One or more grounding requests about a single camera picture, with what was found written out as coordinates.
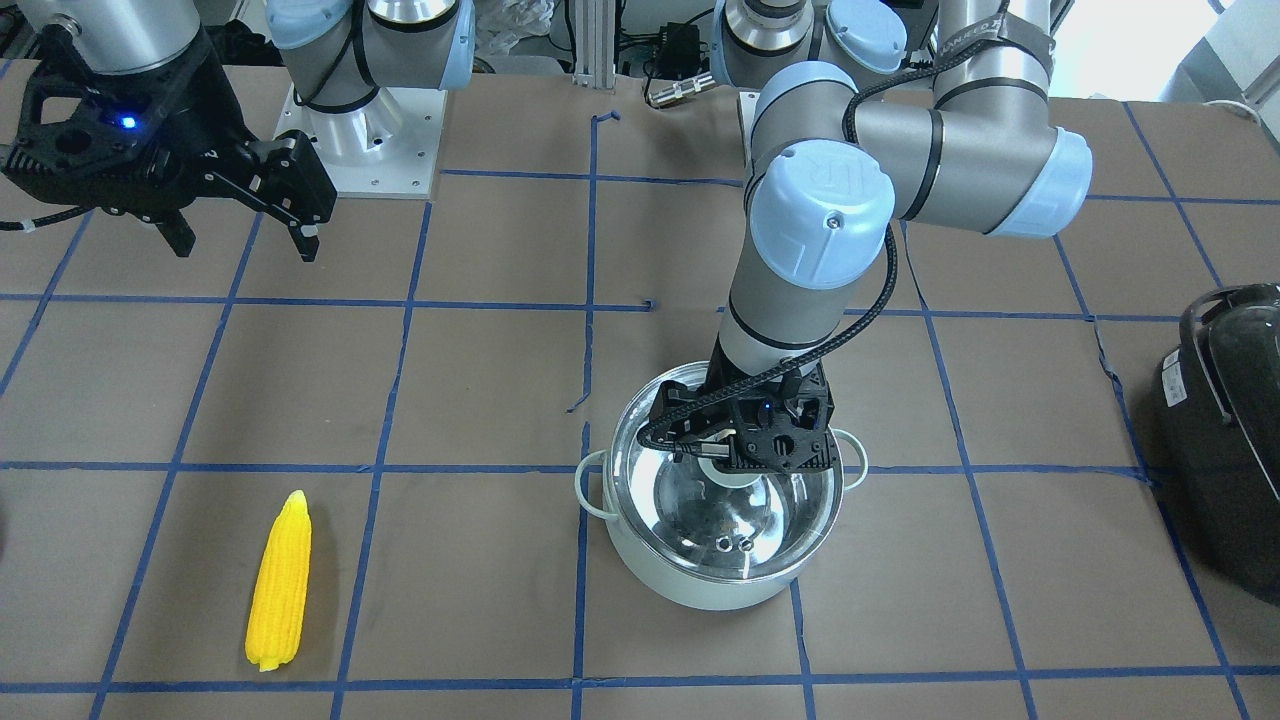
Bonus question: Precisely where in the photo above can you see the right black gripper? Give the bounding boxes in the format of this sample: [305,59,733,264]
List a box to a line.
[3,28,337,263]

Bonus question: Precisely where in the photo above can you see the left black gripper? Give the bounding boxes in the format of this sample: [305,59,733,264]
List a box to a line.
[648,360,838,474]

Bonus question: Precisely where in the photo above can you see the glass pot lid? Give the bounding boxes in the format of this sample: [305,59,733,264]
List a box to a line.
[609,361,844,583]

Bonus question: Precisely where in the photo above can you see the yellow corn cob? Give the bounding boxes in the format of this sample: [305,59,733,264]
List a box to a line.
[244,489,314,673]

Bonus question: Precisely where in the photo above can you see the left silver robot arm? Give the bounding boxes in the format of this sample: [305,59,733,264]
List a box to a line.
[636,1,1093,474]

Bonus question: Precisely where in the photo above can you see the black rice cooker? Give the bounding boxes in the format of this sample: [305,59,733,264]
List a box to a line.
[1156,283,1279,603]

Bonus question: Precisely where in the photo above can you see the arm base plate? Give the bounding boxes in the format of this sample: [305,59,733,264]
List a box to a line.
[276,88,449,200]
[739,91,782,218]

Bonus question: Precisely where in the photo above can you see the aluminium frame post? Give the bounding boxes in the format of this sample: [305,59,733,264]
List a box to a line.
[566,0,620,92]

